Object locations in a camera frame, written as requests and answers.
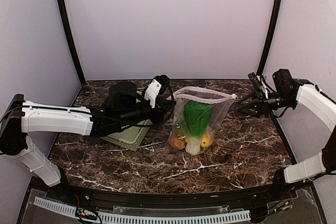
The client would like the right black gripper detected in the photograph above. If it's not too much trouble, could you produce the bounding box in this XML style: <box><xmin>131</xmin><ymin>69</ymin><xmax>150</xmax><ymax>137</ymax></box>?
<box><xmin>237</xmin><ymin>89</ymin><xmax>296</xmax><ymax>118</ymax></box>

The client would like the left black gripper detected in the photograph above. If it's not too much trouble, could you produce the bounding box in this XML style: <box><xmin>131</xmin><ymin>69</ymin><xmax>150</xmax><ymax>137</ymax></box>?
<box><xmin>118</xmin><ymin>98</ymin><xmax>176</xmax><ymax>127</ymax></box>

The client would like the green plastic basket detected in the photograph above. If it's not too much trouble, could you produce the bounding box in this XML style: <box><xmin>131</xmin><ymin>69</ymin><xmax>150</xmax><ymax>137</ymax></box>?
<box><xmin>101</xmin><ymin>90</ymin><xmax>152</xmax><ymax>153</ymax></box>

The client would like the brown potato toy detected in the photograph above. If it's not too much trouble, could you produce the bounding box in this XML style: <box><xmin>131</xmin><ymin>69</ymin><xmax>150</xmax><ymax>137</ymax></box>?
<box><xmin>169</xmin><ymin>135</ymin><xmax>186</xmax><ymax>151</ymax></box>

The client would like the green bok choy toy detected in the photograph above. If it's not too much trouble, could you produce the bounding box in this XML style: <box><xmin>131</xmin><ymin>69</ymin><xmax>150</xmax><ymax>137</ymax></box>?
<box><xmin>183</xmin><ymin>100</ymin><xmax>214</xmax><ymax>155</ymax></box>

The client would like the clear zip top bag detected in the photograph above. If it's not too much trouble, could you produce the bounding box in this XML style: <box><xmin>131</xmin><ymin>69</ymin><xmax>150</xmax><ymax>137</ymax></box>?
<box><xmin>168</xmin><ymin>86</ymin><xmax>236</xmax><ymax>156</ymax></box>

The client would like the yellow lemon toy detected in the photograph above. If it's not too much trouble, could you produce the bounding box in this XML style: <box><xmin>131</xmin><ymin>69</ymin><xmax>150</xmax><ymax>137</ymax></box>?
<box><xmin>201</xmin><ymin>132</ymin><xmax>214</xmax><ymax>148</ymax></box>

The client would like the yellow green citrus toy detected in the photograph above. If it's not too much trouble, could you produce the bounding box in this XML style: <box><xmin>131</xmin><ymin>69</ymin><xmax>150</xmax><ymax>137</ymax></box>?
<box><xmin>175</xmin><ymin>127</ymin><xmax>188</xmax><ymax>138</ymax></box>

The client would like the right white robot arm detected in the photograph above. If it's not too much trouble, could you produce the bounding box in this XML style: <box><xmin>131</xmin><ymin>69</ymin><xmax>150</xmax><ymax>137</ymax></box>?
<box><xmin>237</xmin><ymin>74</ymin><xmax>335</xmax><ymax>200</ymax></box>

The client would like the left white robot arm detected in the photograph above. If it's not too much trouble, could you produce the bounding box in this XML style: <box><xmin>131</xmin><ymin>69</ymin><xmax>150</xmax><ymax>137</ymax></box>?
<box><xmin>1</xmin><ymin>79</ymin><xmax>175</xmax><ymax>201</ymax></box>

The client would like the small circuit board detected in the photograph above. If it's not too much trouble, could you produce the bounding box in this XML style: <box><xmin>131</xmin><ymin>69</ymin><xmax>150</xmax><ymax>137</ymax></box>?
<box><xmin>75</xmin><ymin>208</ymin><xmax>98</xmax><ymax>221</ymax></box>

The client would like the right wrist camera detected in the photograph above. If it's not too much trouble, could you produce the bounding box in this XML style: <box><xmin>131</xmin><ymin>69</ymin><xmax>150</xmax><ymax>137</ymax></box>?
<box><xmin>272</xmin><ymin>69</ymin><xmax>296</xmax><ymax>97</ymax></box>

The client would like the black front rail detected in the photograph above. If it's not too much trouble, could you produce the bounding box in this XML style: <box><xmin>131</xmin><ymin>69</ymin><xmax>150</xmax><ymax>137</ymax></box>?
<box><xmin>28</xmin><ymin>175</ymin><xmax>316</xmax><ymax>213</ymax></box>

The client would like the white slotted cable duct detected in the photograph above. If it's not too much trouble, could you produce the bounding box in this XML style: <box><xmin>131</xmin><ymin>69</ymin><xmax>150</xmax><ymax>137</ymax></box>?
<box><xmin>33</xmin><ymin>196</ymin><xmax>251</xmax><ymax>223</ymax></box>

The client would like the right black frame post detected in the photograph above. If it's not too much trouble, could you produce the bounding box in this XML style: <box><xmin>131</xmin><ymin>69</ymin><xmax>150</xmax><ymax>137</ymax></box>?
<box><xmin>257</xmin><ymin>0</ymin><xmax>282</xmax><ymax>75</ymax></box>

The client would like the black frame post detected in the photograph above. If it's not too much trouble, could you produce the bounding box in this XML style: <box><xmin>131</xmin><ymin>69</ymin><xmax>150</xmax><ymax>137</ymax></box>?
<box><xmin>257</xmin><ymin>0</ymin><xmax>282</xmax><ymax>75</ymax></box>
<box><xmin>57</xmin><ymin>0</ymin><xmax>86</xmax><ymax>86</ymax></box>

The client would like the left black frame post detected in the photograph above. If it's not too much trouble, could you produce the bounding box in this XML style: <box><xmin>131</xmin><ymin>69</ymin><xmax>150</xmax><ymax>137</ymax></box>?
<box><xmin>57</xmin><ymin>0</ymin><xmax>86</xmax><ymax>86</ymax></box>

